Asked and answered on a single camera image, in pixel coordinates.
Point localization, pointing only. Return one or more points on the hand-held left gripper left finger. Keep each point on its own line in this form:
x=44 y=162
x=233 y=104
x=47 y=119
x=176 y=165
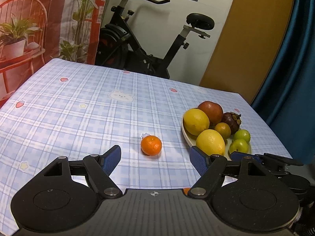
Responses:
x=112 y=158

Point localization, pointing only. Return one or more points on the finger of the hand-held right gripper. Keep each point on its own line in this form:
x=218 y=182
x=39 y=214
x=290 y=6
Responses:
x=280 y=159
x=242 y=155

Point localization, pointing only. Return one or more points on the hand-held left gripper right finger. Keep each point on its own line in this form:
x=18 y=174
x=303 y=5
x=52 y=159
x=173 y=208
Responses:
x=199 y=161

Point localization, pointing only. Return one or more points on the green round fruit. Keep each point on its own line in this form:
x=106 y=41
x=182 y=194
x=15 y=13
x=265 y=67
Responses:
x=242 y=135
x=238 y=146

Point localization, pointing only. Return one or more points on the yellow lemon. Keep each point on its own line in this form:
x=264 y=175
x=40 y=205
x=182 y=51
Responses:
x=196 y=121
x=210 y=142

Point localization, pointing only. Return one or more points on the beige round plate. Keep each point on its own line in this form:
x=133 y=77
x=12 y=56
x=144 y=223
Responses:
x=189 y=139

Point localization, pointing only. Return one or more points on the yellowish orange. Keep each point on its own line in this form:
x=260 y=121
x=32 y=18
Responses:
x=222 y=130

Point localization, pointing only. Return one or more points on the dark purple mangosteen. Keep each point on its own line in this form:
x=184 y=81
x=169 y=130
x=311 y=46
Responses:
x=232 y=124

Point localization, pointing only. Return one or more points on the small bright orange tangerine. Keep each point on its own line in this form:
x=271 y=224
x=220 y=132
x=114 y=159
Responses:
x=151 y=145

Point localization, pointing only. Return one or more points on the red apple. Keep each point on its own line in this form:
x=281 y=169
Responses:
x=211 y=110

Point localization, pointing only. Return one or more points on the blue curtain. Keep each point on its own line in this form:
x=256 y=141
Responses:
x=292 y=78

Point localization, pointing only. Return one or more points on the black exercise bike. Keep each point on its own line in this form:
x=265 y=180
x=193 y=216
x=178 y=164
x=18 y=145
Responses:
x=123 y=49

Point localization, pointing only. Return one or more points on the wooden door panel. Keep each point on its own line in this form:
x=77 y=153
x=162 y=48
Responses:
x=246 y=41

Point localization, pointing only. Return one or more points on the printed backdrop cloth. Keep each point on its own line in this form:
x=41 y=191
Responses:
x=61 y=17

